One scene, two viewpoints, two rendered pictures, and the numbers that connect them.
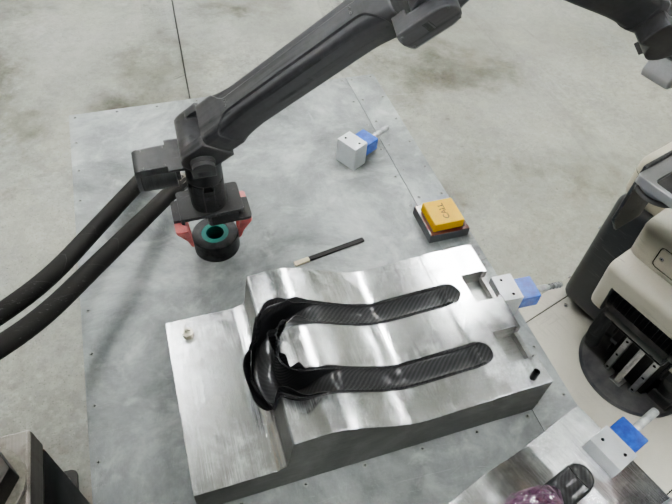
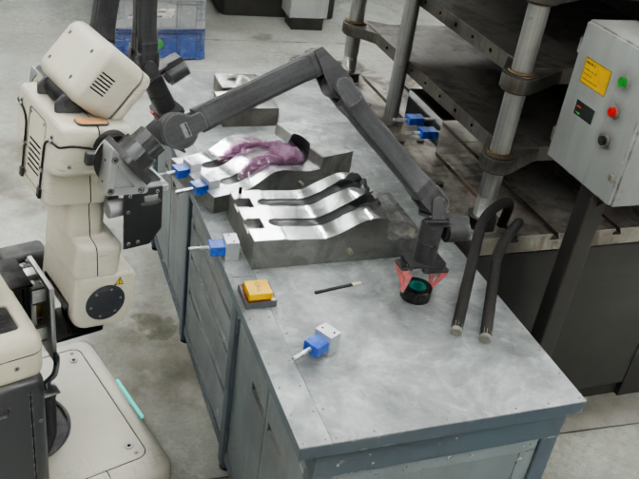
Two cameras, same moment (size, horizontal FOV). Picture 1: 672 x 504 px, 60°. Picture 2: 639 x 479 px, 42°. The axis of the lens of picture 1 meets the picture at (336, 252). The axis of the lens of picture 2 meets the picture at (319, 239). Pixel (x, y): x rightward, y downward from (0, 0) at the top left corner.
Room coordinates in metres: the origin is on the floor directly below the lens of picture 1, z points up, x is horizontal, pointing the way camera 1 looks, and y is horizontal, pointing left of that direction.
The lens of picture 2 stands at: (2.45, -0.12, 2.03)
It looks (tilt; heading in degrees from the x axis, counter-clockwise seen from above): 32 degrees down; 178
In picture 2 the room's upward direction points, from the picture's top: 9 degrees clockwise
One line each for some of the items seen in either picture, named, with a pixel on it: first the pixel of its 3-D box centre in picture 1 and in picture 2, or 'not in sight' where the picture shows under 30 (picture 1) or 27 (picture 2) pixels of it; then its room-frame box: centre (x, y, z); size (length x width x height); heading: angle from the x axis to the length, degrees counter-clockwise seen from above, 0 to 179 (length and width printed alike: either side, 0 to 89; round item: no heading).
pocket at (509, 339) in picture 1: (511, 350); (243, 208); (0.46, -0.27, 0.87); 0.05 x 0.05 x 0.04; 22
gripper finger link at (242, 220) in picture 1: (228, 218); (410, 276); (0.68, 0.19, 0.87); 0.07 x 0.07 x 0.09; 22
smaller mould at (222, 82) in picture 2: not in sight; (239, 87); (-0.50, -0.40, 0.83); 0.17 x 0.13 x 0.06; 112
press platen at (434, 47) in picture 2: not in sight; (502, 99); (-0.43, 0.57, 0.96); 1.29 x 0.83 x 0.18; 22
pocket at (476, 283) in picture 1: (478, 292); (254, 229); (0.56, -0.23, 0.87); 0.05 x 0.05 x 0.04; 22
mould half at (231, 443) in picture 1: (352, 353); (327, 216); (0.44, -0.04, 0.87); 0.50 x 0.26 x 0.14; 112
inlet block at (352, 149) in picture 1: (366, 140); (313, 347); (0.97, -0.04, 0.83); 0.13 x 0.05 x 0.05; 140
